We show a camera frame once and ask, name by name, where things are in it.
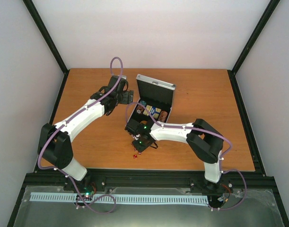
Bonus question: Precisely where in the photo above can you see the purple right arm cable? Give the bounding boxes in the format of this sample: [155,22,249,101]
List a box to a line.
[124,102,247,211]

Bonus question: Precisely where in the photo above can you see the blue playing card box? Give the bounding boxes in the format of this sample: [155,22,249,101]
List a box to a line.
[143,105,161,119]

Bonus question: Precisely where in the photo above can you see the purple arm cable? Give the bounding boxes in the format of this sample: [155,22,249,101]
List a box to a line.
[124,102,247,211]
[37,56,117,215]

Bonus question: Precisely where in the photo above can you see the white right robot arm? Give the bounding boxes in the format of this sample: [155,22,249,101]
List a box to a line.
[125,119,224,183]

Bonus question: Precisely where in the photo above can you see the red poker chip stack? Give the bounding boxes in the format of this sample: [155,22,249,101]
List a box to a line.
[158,111,168,122]

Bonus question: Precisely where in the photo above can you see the brown poker chip stack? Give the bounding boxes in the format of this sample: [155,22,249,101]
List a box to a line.
[136,105,144,114]

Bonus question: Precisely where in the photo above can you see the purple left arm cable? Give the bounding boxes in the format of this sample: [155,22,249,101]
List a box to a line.
[37,56,117,215]

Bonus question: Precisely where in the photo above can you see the aluminium poker case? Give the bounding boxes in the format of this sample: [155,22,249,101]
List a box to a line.
[128,74,176,124]

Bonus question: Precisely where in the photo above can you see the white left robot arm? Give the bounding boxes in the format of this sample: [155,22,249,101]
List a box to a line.
[37,75,133,191]

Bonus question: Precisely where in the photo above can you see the light blue cable duct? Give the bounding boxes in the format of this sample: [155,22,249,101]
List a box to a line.
[29,192,209,206]

